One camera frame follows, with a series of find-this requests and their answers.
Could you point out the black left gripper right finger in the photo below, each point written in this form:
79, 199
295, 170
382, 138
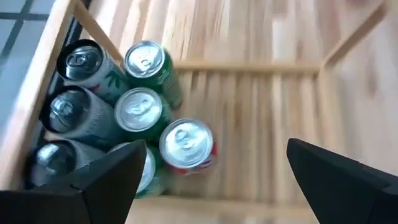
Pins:
342, 193

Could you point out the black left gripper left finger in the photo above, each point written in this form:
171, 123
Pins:
93, 199

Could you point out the green soda can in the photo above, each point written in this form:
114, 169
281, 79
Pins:
152, 174
138, 109
144, 59

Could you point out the red soda can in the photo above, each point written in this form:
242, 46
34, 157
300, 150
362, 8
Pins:
186, 143

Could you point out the wooden slatted shelf rack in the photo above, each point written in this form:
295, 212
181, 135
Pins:
248, 124

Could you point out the dark can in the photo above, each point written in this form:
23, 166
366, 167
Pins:
82, 60

